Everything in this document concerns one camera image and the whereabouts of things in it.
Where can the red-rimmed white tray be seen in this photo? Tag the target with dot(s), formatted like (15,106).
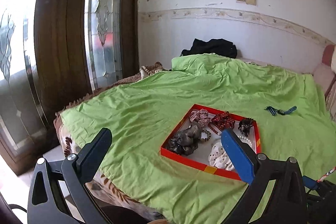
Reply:
(199,158)

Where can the wooden glass-panel door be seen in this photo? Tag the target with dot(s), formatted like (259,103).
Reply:
(54,52)

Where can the green bed sheet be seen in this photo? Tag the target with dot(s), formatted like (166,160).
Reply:
(141,115)

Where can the blue striped strap watch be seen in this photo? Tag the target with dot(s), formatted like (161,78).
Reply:
(273,111)

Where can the patterned handle pole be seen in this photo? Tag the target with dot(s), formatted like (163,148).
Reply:
(328,173)

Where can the dark red dotted scrunchie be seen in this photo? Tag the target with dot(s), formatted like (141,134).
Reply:
(223,121)

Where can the white dotted scrunchie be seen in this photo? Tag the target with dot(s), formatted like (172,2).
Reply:
(218,158)

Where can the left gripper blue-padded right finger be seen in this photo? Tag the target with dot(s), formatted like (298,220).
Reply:
(254,169)

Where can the striped floral pillow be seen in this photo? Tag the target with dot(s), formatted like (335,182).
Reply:
(330,98)

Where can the grey organza scrunchie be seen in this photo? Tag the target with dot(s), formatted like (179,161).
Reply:
(185,142)

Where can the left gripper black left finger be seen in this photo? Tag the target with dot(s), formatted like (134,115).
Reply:
(80,169)

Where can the black garment on bed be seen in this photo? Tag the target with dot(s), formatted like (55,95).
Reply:
(219,47)

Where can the pink checked scrunchie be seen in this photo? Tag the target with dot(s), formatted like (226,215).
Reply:
(201,117)

